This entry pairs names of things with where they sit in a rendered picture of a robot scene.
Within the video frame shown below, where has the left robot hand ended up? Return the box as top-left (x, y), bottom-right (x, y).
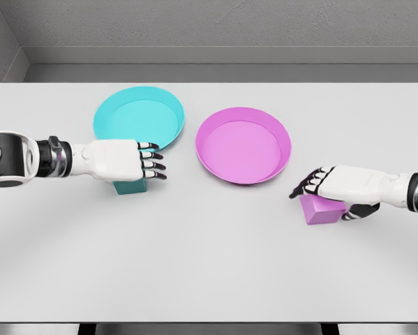
top-left (88, 139), bottom-right (168, 183)

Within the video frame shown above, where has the pink plate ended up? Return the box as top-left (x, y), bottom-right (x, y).
top-left (195, 107), bottom-right (292, 186)

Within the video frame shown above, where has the pink block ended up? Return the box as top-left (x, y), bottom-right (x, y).
top-left (299, 194), bottom-right (348, 226)

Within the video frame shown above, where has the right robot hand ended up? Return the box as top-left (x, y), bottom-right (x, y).
top-left (288, 165), bottom-right (382, 221)

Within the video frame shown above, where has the teal block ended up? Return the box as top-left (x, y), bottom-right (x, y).
top-left (112, 177), bottom-right (148, 195)

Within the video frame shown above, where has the cyan plate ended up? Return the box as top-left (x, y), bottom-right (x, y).
top-left (92, 86), bottom-right (186, 154)

